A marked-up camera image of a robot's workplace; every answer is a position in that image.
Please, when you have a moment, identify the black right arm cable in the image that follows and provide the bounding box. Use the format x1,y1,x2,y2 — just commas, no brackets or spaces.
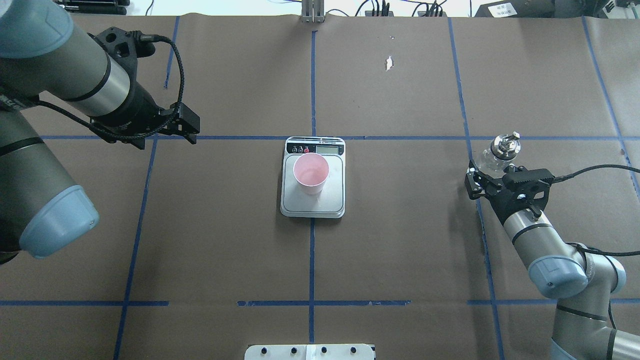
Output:
550,164,640,258

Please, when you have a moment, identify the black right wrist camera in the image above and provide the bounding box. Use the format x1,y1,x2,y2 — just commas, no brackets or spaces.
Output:
502,166,555,210

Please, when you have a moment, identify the grey device with label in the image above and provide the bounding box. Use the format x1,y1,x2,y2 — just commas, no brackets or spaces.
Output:
473,0,640,19

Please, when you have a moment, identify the glass sauce bottle metal spout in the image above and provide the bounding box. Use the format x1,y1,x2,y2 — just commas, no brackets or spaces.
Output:
475,131,522,178

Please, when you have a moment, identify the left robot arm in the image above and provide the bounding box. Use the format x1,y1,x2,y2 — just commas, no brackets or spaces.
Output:
1,0,201,264

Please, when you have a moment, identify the white digital kitchen scale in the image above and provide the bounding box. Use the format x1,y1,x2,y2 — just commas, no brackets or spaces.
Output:
280,136,346,219

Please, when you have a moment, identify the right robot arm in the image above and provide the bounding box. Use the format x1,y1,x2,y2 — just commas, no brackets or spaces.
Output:
464,161,640,360

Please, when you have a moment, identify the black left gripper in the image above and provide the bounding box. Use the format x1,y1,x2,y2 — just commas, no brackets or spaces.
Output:
90,82,201,150

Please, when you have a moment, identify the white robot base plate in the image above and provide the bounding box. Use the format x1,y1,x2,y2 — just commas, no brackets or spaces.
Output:
244,342,377,360

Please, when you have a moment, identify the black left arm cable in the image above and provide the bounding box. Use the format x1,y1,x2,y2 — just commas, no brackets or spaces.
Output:
35,31,186,142

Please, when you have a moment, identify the pink plastic cup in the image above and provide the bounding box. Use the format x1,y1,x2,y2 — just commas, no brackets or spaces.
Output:
293,153,330,195

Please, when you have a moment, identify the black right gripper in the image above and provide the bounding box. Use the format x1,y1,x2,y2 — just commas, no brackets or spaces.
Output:
464,160,545,224

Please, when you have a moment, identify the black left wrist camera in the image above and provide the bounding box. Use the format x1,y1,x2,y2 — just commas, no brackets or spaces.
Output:
88,27,156,79

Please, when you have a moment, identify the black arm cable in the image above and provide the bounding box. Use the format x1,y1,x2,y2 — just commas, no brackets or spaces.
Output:
550,164,640,258
35,31,186,142

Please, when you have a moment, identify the brown paper table cover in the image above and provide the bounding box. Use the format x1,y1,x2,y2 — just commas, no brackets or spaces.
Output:
1,13,639,360

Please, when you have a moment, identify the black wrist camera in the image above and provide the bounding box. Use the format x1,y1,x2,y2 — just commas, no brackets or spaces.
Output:
502,166,555,210
88,27,156,79

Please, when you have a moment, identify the black tripod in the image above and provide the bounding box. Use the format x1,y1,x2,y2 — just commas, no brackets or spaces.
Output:
53,0,131,16

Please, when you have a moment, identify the aluminium frame post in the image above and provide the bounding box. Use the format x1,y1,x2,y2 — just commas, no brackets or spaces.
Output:
300,0,326,24

